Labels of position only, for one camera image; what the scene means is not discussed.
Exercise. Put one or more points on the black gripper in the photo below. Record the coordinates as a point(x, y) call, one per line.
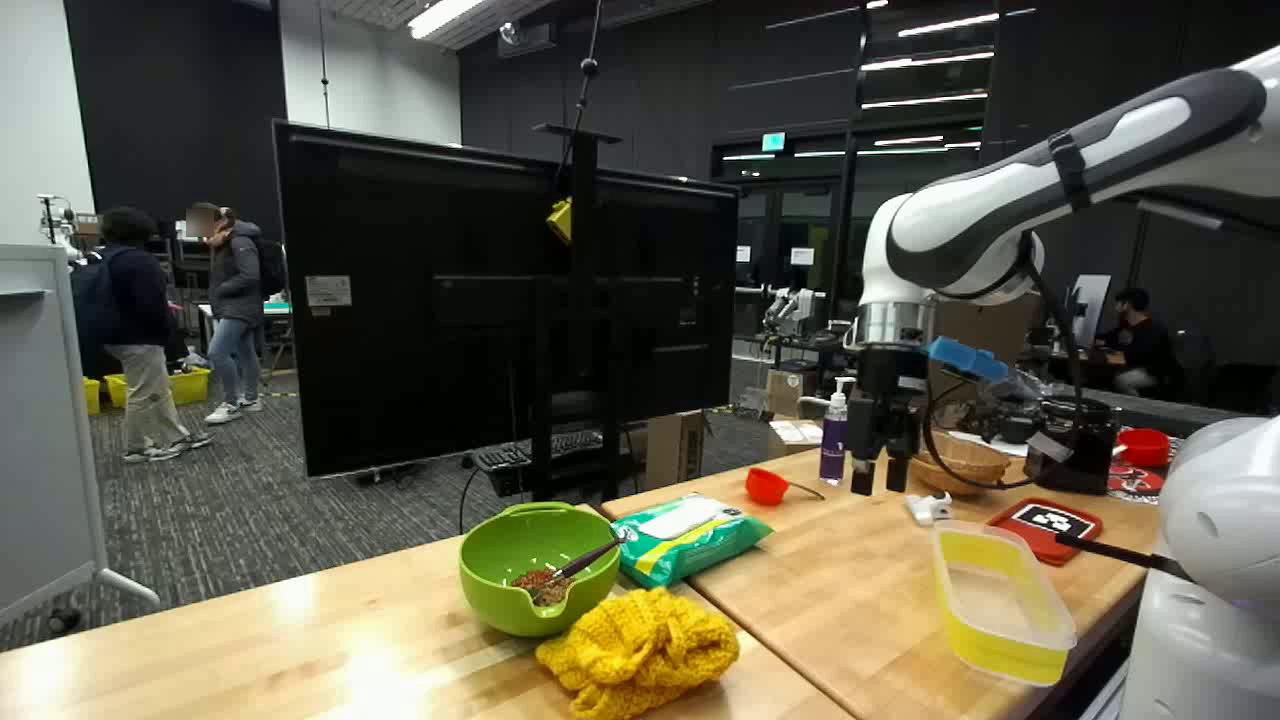
point(884, 400)

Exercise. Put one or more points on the red tray with marker tag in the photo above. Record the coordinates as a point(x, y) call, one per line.
point(1053, 520)

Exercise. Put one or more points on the black monitor stand pole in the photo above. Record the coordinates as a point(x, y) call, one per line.
point(585, 332)

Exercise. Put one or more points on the small white clip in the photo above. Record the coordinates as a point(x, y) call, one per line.
point(931, 511)

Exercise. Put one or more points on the green bowl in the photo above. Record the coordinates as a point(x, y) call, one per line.
point(500, 603)

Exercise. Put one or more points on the yellow floor bin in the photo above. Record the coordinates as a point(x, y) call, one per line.
point(107, 392)
point(190, 387)

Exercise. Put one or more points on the dark metal spoon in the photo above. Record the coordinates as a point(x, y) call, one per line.
point(545, 581)

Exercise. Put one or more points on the person in grey hoodie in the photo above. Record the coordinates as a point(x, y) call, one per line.
point(236, 292)

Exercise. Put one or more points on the red measuring scoop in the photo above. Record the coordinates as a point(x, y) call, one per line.
point(766, 484)

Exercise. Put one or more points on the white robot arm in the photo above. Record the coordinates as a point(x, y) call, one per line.
point(1012, 202)

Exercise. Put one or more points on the black glossy appliance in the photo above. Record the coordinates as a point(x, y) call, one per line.
point(1075, 461)

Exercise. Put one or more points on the yellow transparent plastic container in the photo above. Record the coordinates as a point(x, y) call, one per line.
point(1000, 640)

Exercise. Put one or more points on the person in beige trousers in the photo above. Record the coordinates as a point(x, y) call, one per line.
point(132, 306)

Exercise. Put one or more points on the yellow knitted cloth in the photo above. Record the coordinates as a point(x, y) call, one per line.
point(643, 655)

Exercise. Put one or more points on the seated person in black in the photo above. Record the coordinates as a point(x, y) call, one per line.
point(1141, 344)

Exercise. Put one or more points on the wicker basket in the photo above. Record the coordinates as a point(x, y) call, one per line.
point(974, 466)

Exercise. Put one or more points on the large black monitor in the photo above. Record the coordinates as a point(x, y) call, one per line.
point(403, 306)

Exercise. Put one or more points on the purple pump sanitizer bottle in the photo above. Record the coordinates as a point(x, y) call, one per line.
point(834, 444)

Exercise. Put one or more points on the yellow tag on stand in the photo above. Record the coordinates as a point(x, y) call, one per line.
point(563, 220)

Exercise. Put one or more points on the red cup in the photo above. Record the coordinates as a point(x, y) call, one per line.
point(1146, 444)

